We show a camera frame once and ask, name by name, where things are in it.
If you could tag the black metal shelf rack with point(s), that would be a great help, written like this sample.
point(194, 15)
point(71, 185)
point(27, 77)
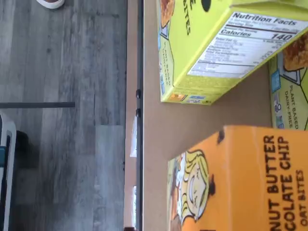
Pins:
point(140, 48)

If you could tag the green Bobo's apple pie box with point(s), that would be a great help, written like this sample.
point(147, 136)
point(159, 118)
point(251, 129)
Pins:
point(204, 60)
point(288, 96)

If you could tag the tan wooden shelf board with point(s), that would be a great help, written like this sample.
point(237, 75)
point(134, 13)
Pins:
point(192, 115)

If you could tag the black metal bar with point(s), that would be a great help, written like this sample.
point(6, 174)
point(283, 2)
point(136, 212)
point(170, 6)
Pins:
point(36, 105)

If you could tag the orange Bobo's peanut butter box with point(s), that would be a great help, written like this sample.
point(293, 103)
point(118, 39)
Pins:
point(240, 180)

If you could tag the white shoe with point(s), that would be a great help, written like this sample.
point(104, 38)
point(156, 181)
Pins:
point(50, 3)

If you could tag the white plastic appliance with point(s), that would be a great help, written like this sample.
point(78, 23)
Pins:
point(8, 180)

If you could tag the white shelf edge label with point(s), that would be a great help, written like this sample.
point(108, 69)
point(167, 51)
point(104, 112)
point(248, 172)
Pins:
point(135, 204)
point(133, 137)

